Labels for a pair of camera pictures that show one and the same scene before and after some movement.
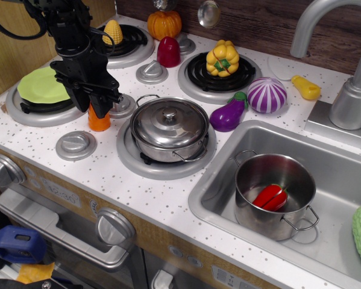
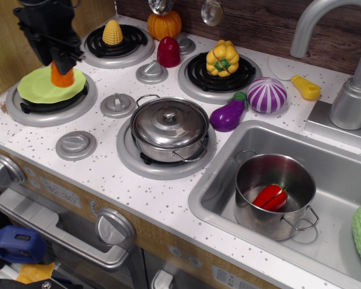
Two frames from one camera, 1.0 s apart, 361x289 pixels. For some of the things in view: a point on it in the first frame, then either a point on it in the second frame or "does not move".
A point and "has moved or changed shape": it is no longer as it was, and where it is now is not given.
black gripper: [83, 62] → [49, 23]
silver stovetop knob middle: [125, 109] does not move
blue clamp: [15, 244] does not move
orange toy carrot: [96, 123] has moved or changed shape
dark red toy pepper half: [169, 52] does not move
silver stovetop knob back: [187, 46] does not move
